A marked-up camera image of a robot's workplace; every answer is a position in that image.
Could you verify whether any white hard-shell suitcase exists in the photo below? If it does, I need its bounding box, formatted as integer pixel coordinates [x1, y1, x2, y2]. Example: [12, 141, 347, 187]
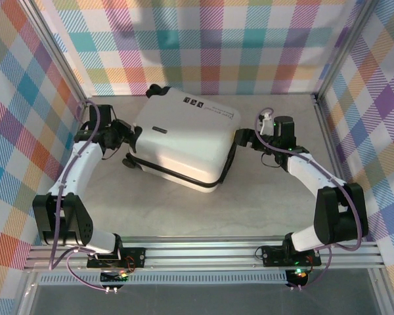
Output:
[121, 84, 240, 194]

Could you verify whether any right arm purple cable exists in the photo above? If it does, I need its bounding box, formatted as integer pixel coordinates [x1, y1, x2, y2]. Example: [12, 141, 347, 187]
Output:
[255, 107, 364, 253]

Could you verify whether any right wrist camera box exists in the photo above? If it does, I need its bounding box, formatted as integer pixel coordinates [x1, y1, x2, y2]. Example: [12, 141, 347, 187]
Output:
[257, 111, 274, 135]

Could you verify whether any aluminium side rail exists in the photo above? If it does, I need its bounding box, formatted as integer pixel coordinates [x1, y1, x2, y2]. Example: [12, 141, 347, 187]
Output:
[16, 96, 91, 315]
[313, 94, 394, 315]

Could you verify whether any aluminium frame post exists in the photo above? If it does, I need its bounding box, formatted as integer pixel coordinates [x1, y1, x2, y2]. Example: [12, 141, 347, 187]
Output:
[18, 0, 90, 109]
[313, 0, 378, 102]

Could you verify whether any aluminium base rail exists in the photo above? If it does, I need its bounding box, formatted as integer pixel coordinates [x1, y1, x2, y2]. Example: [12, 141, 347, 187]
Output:
[22, 235, 387, 273]

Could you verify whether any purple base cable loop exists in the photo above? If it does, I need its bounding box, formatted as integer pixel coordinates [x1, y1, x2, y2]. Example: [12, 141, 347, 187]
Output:
[66, 247, 119, 292]
[301, 246, 332, 291]

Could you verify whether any slotted grey cable duct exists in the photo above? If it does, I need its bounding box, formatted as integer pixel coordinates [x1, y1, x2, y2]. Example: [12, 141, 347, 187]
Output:
[35, 274, 292, 285]

